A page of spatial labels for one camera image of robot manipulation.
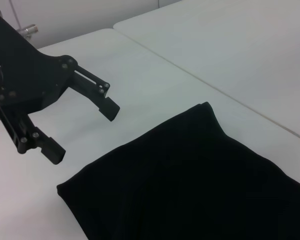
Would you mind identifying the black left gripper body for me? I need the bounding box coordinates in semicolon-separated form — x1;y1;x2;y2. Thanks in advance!
0;15;79;115

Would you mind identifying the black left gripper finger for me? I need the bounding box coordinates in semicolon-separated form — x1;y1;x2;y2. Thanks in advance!
66;64;121;123
0;104;67;166

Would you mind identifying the black t-shirt with FREE print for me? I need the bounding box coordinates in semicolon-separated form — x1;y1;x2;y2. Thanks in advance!
56;101;300;240

